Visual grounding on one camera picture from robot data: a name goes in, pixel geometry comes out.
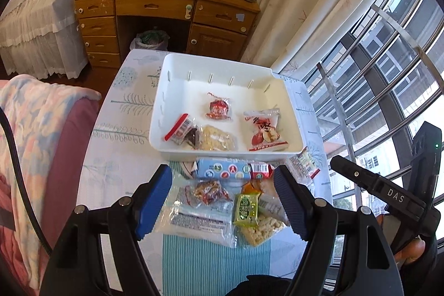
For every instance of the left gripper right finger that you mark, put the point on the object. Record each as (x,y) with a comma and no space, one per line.
(368,266)

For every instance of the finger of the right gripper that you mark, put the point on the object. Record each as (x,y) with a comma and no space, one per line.
(374,186)

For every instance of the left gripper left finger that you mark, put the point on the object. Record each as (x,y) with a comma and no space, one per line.
(76,265)

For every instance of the puffed corn snack bag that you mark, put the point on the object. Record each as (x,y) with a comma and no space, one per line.
(266,229)

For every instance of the green small snack packet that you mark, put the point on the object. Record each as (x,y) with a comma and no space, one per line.
(246,210)

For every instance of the white clear rice cake bag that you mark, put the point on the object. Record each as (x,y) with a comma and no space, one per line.
(209,223)

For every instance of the red apple snack packet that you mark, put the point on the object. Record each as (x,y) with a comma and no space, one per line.
(264,125)

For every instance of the blue red biscuit pack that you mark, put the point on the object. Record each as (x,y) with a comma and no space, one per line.
(230,168)

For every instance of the red striped chocolate snack packet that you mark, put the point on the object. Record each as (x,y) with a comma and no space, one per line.
(185,130)

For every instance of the yellow rice cracker bag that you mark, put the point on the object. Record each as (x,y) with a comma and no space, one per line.
(214,139)

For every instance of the nut candy clear packet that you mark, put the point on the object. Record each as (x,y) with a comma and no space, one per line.
(219,108)

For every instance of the large clear printed cake pack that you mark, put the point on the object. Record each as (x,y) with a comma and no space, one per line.
(269,203)

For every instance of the beige soda cracker pack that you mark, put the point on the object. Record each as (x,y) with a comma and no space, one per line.
(253,186)

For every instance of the person hand holding gripper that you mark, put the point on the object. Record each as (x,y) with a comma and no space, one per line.
(413,251)

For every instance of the beige red edged snack packet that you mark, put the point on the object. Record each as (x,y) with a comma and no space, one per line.
(304,166)

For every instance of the metal window guard bars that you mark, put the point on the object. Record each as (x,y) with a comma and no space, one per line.
(373,91)

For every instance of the pink sofa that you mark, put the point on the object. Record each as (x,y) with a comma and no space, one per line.
(66,160)

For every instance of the white plastic storage bin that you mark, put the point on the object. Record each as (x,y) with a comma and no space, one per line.
(183,85)

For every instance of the white lace covered furniture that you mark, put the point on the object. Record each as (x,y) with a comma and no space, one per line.
(41,38)

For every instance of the plastic bag under desk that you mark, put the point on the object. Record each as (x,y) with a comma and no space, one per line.
(150,40)

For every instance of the wooden desk with drawers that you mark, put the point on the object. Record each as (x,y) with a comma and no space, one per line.
(214,28)

